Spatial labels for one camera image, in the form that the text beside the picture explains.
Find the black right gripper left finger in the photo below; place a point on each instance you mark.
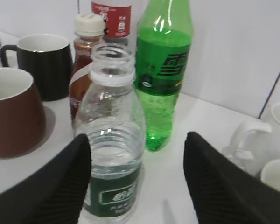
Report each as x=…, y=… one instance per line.
x=55, y=193

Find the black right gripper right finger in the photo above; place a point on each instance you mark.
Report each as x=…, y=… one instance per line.
x=221, y=192

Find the clear water bottle green label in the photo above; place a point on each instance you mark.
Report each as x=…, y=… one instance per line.
x=112, y=117

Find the dark navy ceramic mug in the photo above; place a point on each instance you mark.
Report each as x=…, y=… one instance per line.
x=270, y=174

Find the white ceramic mug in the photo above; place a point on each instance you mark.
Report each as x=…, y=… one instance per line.
x=255, y=143

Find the red-brown ceramic mug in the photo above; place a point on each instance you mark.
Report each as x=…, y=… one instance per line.
x=22, y=115

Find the black ceramic mug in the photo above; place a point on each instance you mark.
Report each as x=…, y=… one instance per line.
x=48, y=58

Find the Nescafe coffee bottle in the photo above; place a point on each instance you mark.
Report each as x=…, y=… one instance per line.
x=89, y=31

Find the green soda bottle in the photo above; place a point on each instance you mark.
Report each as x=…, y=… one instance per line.
x=164, y=38

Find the cola bottle red label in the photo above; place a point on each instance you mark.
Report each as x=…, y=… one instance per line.
x=117, y=18

